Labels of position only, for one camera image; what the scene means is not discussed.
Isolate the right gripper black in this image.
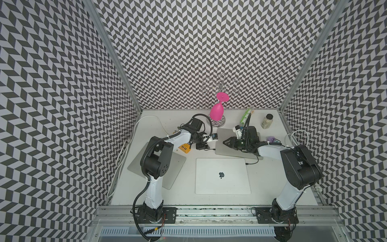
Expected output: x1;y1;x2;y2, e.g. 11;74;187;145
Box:
223;136;251;150

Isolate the black charger cable to grey laptop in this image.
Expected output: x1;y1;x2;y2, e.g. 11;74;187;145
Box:
199;139;217;152

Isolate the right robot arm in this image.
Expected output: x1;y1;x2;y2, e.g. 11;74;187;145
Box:
223;126;322;224

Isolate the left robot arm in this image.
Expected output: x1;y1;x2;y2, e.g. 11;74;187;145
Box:
132;114;213;223

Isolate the grey closed laptop back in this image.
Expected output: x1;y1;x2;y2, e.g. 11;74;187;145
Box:
215;128;257;159

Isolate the grey closed laptop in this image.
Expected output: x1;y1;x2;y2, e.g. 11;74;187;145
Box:
215;128;257;159
127;142;186;190

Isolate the white closed laptop front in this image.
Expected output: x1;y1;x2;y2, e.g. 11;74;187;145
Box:
196;158;251;195

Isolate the grey closed laptop left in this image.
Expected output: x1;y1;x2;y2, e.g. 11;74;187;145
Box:
127;142;186;190

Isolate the pink wine glass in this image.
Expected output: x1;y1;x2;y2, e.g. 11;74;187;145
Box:
210;92;230;121

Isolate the orange power strip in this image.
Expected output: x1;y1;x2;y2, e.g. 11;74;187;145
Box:
172;130;191;154

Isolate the green snack packet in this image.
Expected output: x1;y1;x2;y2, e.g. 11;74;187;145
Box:
239;107;254;127

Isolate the purple power strip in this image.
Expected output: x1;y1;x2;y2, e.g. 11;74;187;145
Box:
266;136;276;143

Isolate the small jar dark lid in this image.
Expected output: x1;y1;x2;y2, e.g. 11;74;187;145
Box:
261;114;273;129

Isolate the metal glass rack stand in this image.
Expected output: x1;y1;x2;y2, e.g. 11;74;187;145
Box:
202;73;241;128

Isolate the white cord of purple strip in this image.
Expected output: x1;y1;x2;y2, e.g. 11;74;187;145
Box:
284;129;323;193

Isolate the white cord of orange strip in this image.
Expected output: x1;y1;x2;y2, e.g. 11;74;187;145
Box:
106;114;172;197

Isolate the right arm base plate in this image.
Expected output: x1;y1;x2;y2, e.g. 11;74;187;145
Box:
254;207;299;225

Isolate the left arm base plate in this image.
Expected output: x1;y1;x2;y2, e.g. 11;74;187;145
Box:
135;206;177;224

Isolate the aluminium front rail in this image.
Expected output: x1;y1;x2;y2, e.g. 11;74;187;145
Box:
85;205;351;242

